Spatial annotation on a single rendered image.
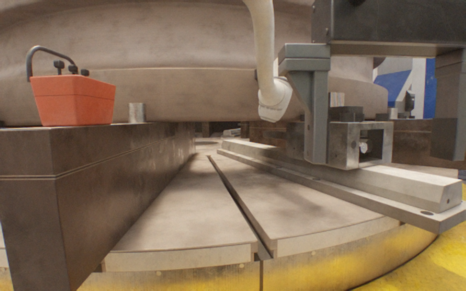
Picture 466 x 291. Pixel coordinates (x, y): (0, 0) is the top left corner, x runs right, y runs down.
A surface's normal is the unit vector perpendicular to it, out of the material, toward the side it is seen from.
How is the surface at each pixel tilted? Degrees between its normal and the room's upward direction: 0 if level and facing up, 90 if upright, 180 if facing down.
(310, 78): 90
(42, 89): 97
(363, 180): 72
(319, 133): 90
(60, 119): 97
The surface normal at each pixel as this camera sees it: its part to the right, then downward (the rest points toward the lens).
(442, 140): -1.00, 0.01
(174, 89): 0.11, 0.11
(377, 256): 0.38, 0.10
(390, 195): -0.91, 0.06
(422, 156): -0.68, 0.10
